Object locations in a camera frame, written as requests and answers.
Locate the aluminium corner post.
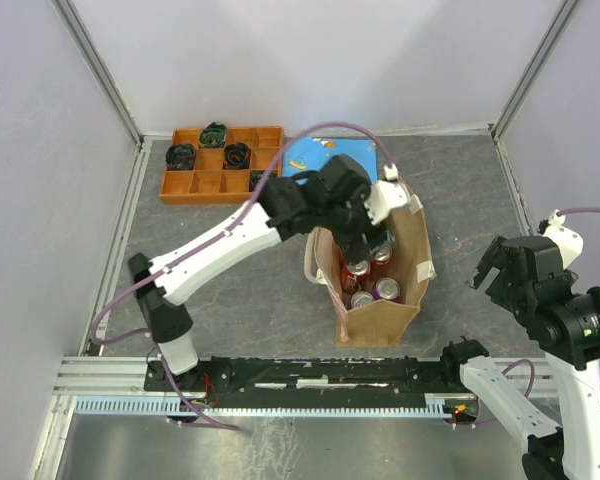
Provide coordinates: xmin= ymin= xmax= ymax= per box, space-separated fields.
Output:
xmin=51 ymin=0 xmax=144 ymax=144
xmin=490 ymin=0 xmax=581 ymax=141

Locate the right aluminium corner post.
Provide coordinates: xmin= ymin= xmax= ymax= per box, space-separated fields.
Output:
xmin=490 ymin=0 xmax=581 ymax=141

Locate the purple fanta can front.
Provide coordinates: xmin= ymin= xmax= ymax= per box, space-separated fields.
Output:
xmin=372 ymin=277 xmax=401 ymax=302

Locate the light blue cable duct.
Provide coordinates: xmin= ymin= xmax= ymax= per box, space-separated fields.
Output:
xmin=75 ymin=387 xmax=476 ymax=419

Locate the dark rolled sock top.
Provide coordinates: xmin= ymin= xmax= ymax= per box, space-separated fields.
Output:
xmin=198 ymin=122 xmax=228 ymax=149

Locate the dark rolled sock middle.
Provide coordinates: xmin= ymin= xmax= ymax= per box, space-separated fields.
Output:
xmin=223 ymin=142 xmax=251 ymax=170

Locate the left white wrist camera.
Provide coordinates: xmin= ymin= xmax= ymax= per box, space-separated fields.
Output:
xmin=363 ymin=164 xmax=411 ymax=225

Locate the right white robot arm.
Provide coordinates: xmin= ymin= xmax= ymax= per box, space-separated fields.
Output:
xmin=438 ymin=228 xmax=600 ymax=479

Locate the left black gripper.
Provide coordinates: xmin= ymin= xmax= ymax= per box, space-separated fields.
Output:
xmin=320 ymin=182 xmax=395 ymax=267

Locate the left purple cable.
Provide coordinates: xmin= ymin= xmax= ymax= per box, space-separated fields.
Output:
xmin=90 ymin=122 xmax=399 ymax=432

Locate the left aluminium corner post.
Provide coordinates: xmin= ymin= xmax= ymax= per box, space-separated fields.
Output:
xmin=51 ymin=0 xmax=144 ymax=144

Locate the dark rolled sock right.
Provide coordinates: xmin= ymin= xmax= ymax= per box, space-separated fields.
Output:
xmin=249 ymin=170 xmax=278 ymax=193

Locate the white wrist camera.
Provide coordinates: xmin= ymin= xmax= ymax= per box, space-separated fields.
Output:
xmin=538 ymin=210 xmax=584 ymax=269
xmin=363 ymin=164 xmax=411 ymax=225

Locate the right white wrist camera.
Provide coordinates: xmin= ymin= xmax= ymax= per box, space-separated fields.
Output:
xmin=538 ymin=210 xmax=584 ymax=269

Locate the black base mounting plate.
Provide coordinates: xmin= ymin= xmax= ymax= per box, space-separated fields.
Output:
xmin=174 ymin=357 xmax=477 ymax=401

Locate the red coke can front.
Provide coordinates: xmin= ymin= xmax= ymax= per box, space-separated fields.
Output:
xmin=341 ymin=260 xmax=371 ymax=295

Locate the purple fanta can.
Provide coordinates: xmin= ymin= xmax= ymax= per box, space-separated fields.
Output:
xmin=372 ymin=277 xmax=401 ymax=302
xmin=348 ymin=291 xmax=375 ymax=310

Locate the brown canvas tote bag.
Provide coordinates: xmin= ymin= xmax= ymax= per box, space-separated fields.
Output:
xmin=304 ymin=188 xmax=436 ymax=348

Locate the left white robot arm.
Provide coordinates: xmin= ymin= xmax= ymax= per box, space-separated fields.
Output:
xmin=128 ymin=155 xmax=411 ymax=390

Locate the orange wooden divider tray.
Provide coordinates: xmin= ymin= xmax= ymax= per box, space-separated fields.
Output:
xmin=159 ymin=126 xmax=284 ymax=205

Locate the red coke can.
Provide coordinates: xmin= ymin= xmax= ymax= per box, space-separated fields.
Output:
xmin=341 ymin=260 xmax=371 ymax=295
xmin=370 ymin=245 xmax=393 ymax=282

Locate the blue patterned cloth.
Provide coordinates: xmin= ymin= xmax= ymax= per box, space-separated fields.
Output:
xmin=281 ymin=137 xmax=378 ymax=183

